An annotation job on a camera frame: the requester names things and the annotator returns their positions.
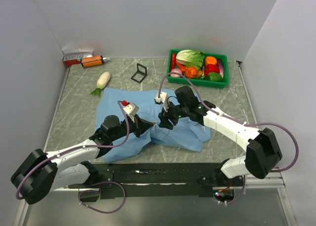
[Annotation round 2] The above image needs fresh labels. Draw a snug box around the red white carton box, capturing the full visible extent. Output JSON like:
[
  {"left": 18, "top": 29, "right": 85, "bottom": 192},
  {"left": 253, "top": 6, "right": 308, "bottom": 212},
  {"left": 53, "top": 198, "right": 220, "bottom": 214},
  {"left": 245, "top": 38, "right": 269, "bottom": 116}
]
[{"left": 63, "top": 51, "right": 93, "bottom": 67}]

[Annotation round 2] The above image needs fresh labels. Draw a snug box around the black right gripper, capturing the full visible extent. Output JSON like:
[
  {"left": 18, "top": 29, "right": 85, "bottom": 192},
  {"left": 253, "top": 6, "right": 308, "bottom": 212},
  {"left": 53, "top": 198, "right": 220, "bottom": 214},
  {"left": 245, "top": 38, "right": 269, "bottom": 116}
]
[{"left": 158, "top": 99, "right": 189, "bottom": 131}]

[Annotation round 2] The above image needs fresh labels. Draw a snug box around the red chili pepper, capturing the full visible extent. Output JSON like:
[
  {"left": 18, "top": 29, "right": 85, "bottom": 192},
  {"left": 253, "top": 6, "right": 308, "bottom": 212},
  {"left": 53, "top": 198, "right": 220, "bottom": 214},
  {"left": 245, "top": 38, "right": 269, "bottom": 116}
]
[{"left": 170, "top": 53, "right": 176, "bottom": 70}]

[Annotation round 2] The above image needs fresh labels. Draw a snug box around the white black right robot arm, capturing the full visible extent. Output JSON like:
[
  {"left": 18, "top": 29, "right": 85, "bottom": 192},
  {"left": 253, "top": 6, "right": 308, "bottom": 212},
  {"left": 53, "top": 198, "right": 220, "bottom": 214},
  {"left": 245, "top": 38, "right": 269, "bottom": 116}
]
[{"left": 155, "top": 86, "right": 282, "bottom": 186}]

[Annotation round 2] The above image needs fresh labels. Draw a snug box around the white daikon radish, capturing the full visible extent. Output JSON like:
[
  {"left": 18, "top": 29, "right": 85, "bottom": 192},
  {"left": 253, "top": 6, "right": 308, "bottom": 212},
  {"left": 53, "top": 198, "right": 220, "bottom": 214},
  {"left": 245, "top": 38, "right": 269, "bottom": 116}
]
[{"left": 90, "top": 72, "right": 111, "bottom": 97}]

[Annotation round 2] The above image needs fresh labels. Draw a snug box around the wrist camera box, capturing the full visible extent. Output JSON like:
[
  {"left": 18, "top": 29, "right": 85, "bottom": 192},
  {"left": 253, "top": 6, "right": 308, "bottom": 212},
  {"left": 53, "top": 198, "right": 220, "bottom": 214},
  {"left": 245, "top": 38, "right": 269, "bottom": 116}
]
[
  {"left": 154, "top": 91, "right": 168, "bottom": 105},
  {"left": 123, "top": 103, "right": 139, "bottom": 116}
]

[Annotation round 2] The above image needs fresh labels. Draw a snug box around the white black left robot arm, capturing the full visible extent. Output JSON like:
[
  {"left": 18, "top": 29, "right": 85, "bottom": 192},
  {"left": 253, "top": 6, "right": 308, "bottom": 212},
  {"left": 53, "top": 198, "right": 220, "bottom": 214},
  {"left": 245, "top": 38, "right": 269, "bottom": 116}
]
[{"left": 10, "top": 115, "right": 154, "bottom": 204}]

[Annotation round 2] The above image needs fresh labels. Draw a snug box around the red bell pepper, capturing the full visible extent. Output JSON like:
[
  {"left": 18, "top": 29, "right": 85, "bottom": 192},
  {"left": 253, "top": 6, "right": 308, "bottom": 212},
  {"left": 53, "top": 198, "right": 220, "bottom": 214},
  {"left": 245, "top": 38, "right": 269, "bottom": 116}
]
[{"left": 204, "top": 64, "right": 220, "bottom": 76}]

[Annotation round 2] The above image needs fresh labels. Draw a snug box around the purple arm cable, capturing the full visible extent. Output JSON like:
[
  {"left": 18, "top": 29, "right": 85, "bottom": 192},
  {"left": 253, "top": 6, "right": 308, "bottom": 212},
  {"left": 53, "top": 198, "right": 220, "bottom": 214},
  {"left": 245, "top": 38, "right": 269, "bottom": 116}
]
[
  {"left": 158, "top": 72, "right": 300, "bottom": 206},
  {"left": 15, "top": 100, "right": 134, "bottom": 200}
]

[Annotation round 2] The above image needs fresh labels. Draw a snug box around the green plastic crate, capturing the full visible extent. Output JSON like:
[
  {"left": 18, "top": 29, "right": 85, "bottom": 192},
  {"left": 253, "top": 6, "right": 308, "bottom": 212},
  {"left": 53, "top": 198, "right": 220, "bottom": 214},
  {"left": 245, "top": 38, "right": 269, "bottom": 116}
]
[{"left": 167, "top": 49, "right": 229, "bottom": 88}]

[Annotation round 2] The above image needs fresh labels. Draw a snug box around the pink onion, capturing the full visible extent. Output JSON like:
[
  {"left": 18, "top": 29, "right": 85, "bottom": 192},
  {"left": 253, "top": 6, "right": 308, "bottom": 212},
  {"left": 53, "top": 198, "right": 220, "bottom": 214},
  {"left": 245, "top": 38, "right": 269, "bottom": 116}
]
[{"left": 170, "top": 68, "right": 183, "bottom": 77}]

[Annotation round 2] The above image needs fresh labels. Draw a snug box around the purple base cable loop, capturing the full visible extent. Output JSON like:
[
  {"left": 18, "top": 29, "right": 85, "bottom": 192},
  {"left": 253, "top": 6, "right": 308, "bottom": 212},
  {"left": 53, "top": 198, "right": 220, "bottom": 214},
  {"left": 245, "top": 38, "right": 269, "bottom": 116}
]
[{"left": 78, "top": 181, "right": 126, "bottom": 214}]

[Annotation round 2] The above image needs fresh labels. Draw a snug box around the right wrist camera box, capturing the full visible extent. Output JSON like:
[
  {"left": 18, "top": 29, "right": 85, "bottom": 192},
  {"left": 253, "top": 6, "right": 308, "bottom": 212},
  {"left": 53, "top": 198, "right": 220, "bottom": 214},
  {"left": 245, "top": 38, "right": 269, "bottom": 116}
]
[{"left": 154, "top": 91, "right": 168, "bottom": 105}]

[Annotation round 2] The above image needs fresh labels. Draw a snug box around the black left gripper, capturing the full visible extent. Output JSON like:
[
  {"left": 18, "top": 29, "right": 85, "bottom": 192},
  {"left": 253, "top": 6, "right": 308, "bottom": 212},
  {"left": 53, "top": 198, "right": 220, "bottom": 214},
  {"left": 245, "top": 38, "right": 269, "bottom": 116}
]
[{"left": 110, "top": 113, "right": 153, "bottom": 142}]

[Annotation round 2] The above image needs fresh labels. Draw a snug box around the purple eggplant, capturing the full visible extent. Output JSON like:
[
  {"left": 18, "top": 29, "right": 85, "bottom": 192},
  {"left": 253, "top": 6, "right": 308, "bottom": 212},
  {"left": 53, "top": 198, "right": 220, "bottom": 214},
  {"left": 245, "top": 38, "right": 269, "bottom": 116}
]
[{"left": 217, "top": 59, "right": 224, "bottom": 78}]

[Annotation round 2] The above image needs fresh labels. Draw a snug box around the orange carrot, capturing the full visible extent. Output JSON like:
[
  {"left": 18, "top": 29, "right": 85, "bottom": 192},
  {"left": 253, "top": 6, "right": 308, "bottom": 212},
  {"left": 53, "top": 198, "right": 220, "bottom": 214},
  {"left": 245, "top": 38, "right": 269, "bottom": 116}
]
[{"left": 176, "top": 61, "right": 187, "bottom": 73}]

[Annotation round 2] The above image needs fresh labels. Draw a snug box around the orange bumpy pumpkin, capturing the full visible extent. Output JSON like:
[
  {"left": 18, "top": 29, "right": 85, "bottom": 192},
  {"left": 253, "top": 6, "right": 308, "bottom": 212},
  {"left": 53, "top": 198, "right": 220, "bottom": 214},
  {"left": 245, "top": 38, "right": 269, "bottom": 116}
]
[{"left": 185, "top": 67, "right": 203, "bottom": 79}]

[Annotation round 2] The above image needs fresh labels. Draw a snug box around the orange round fruit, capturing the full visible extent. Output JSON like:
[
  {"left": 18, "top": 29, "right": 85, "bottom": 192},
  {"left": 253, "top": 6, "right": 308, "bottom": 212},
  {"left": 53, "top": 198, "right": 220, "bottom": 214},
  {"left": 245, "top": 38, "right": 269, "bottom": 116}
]
[{"left": 204, "top": 56, "right": 217, "bottom": 66}]

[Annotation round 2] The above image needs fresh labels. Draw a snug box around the orange cylindrical bottle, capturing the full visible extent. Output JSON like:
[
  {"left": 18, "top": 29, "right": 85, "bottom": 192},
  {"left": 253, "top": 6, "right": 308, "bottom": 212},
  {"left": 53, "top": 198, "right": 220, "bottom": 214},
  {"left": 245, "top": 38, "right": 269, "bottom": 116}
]
[{"left": 80, "top": 55, "right": 110, "bottom": 68}]

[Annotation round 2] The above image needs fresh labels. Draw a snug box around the green white cabbage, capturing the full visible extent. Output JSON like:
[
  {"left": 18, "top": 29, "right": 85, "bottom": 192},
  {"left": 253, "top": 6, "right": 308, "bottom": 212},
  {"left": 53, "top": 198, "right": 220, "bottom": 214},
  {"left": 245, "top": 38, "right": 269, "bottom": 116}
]
[{"left": 176, "top": 49, "right": 205, "bottom": 69}]

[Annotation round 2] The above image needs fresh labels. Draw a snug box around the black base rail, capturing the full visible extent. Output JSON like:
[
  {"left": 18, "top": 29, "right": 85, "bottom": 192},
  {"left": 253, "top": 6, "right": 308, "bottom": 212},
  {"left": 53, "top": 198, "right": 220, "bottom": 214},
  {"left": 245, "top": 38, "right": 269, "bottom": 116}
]
[{"left": 69, "top": 163, "right": 244, "bottom": 199}]

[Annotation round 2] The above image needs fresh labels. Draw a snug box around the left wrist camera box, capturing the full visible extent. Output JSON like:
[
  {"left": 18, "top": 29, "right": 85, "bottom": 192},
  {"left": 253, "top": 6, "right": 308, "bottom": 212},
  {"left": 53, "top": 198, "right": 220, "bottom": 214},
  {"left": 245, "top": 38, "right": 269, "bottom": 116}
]
[{"left": 123, "top": 103, "right": 139, "bottom": 116}]

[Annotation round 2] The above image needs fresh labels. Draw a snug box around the green bell pepper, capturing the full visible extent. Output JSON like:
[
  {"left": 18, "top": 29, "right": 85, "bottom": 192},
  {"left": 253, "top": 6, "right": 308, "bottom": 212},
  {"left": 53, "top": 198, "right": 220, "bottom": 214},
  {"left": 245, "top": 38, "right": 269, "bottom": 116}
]
[{"left": 207, "top": 72, "right": 223, "bottom": 82}]

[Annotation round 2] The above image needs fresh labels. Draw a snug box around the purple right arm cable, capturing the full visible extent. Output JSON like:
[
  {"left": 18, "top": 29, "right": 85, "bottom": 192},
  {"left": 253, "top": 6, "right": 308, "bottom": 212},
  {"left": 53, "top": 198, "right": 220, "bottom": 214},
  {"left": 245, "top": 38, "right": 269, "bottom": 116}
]
[{"left": 158, "top": 72, "right": 300, "bottom": 206}]

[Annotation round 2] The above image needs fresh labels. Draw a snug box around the light blue shirt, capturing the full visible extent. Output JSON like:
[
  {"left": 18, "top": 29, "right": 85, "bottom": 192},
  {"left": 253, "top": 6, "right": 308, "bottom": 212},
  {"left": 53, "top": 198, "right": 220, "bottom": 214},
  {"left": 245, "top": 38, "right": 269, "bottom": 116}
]
[{"left": 95, "top": 88, "right": 211, "bottom": 163}]

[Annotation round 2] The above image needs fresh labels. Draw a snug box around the black square hinged frame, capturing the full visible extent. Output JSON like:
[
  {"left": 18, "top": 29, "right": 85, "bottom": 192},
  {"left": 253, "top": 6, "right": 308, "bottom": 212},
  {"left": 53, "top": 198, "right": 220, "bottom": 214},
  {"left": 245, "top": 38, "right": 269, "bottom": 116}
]
[{"left": 131, "top": 63, "right": 148, "bottom": 83}]

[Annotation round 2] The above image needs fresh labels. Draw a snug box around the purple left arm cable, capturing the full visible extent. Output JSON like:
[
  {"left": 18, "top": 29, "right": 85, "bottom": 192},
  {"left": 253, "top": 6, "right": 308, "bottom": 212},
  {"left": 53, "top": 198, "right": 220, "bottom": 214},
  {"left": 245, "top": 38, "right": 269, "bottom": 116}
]
[{"left": 15, "top": 100, "right": 134, "bottom": 200}]

